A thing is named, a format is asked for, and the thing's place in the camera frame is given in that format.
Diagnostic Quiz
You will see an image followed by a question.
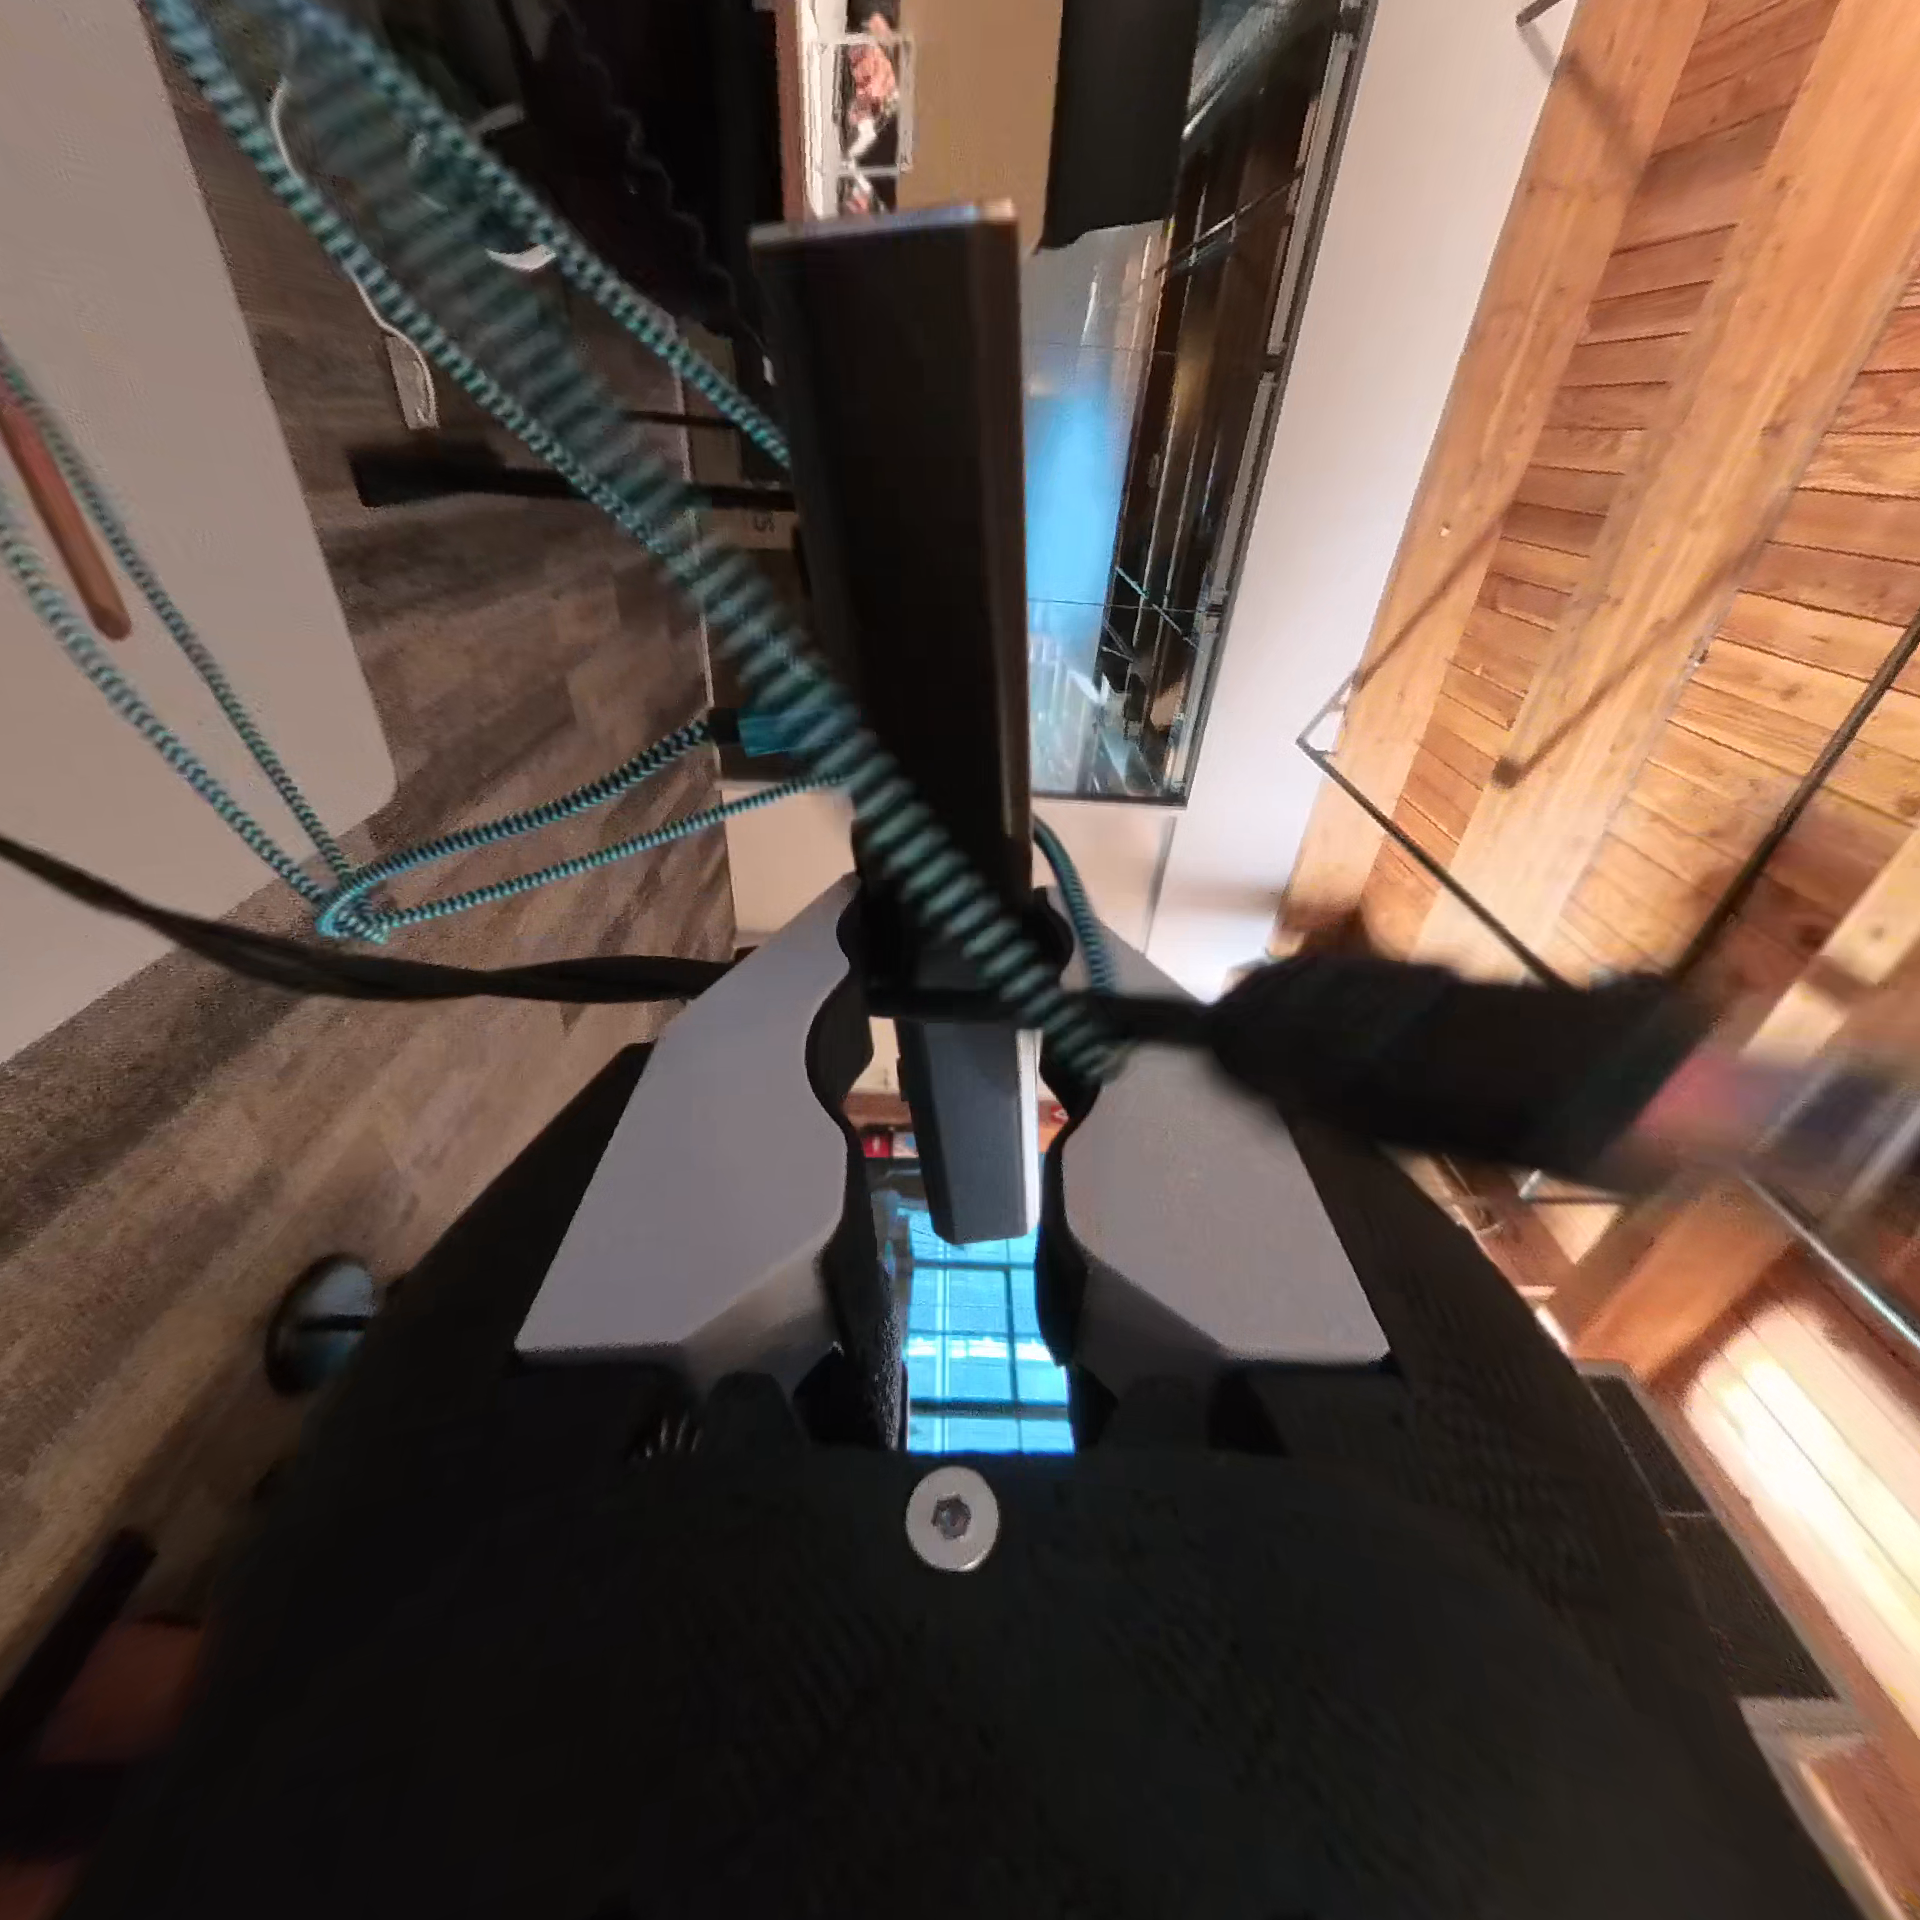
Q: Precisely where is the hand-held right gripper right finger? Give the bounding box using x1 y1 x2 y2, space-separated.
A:
1036 901 1390 1448

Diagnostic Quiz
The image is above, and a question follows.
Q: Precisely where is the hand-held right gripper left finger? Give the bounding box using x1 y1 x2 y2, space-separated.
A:
514 878 910 1448

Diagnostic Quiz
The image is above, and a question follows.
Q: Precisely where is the braided usb cable black plug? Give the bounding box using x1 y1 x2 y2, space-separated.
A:
142 0 1920 1209

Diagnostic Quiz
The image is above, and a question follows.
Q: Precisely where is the black usb hub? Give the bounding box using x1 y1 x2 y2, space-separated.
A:
748 199 1040 1242

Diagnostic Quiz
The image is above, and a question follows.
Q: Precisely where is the round metal screw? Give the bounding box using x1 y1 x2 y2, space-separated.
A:
267 1256 384 1397

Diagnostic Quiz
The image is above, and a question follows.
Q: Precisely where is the copper rod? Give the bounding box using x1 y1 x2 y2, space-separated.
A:
0 393 134 642

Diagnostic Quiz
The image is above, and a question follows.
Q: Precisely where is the black acoustic foam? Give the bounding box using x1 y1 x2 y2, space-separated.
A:
374 0 784 336

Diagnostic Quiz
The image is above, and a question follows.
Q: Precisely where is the shelf with pictures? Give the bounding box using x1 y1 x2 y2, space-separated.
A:
803 0 917 218

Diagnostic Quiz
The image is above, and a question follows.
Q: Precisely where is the thin black cable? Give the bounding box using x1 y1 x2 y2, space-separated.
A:
0 832 744 1008

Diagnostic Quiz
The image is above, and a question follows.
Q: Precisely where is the braided cable with teal plug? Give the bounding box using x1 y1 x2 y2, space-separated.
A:
0 345 856 946

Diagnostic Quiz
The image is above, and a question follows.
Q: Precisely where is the glass partition with black frame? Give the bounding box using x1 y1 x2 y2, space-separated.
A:
1026 0 1378 812

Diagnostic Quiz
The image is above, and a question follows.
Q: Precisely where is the black metal rail frame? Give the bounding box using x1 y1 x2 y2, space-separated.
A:
1295 599 1920 1050

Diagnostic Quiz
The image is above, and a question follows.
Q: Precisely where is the white cable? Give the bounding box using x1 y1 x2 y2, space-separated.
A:
267 65 554 433

